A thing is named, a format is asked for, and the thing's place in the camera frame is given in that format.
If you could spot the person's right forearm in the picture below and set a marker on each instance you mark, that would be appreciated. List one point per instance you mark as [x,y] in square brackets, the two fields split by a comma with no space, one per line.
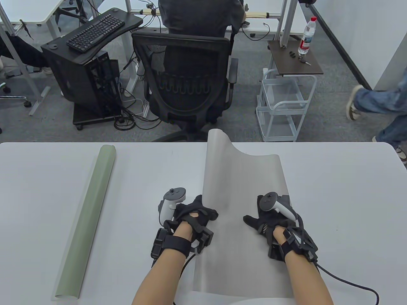
[306,279]

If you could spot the brown side table top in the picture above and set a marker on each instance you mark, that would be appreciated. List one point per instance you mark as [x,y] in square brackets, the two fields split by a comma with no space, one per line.
[295,65]

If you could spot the small key bunch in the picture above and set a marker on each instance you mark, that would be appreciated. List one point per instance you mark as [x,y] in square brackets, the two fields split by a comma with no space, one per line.
[306,61]

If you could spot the person's right thumb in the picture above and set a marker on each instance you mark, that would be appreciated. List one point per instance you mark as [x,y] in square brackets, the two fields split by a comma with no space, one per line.
[252,221]

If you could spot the black wheeled tower stand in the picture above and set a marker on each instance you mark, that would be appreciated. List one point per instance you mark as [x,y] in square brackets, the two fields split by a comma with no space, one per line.
[95,119]

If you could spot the white right hand controller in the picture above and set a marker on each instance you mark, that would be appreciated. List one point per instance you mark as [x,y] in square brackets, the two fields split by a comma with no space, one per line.
[276,203]

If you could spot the person's left fingers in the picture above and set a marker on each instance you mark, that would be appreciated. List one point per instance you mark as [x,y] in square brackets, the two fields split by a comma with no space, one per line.
[205,212]

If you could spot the white hand controller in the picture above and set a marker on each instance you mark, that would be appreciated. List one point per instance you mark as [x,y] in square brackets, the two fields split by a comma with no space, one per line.
[276,203]
[171,201]

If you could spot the black curved desk top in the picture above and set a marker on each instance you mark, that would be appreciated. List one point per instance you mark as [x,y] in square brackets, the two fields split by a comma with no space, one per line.
[127,20]

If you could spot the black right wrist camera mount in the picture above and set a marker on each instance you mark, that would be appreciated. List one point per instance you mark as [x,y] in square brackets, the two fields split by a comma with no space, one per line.
[297,241]

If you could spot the silver aluminium frame post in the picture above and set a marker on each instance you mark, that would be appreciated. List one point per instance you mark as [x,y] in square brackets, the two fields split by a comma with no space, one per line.
[287,22]

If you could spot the black keyboard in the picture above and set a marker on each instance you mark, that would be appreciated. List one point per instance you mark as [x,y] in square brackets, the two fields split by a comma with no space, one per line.
[95,31]

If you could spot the green rolled mat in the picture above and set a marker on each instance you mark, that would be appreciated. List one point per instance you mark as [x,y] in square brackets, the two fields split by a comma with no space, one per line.
[86,222]

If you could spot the clear water bottle red cap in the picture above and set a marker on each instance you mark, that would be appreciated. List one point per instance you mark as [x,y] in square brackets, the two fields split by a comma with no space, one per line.
[306,38]

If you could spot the grey translucent plastic sheet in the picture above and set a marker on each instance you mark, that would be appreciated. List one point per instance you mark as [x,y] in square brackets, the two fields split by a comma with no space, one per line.
[238,178]

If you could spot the black computer tower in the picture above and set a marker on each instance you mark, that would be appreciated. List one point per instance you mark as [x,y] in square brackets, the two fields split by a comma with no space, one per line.
[79,85]

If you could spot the small black clip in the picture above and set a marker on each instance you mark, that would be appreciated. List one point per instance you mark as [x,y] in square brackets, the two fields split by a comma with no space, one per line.
[292,54]

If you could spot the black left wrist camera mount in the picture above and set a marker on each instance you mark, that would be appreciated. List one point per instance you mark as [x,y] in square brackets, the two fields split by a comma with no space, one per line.
[168,243]

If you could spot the person's right hand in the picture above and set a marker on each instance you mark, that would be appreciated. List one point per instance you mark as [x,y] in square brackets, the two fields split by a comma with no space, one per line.
[270,224]

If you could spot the person's left hand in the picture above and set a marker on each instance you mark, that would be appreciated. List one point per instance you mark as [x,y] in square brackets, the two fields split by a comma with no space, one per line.
[187,217]

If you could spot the black mesh office chair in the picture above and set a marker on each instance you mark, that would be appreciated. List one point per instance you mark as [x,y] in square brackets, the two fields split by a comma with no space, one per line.
[187,79]

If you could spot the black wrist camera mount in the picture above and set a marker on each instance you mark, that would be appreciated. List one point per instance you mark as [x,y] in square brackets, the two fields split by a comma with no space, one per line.
[168,243]
[297,241]

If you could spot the white left hand controller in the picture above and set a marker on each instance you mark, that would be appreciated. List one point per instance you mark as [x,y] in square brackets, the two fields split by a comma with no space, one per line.
[171,201]

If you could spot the person's left forearm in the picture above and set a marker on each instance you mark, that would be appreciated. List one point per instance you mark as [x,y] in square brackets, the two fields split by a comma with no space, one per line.
[159,276]

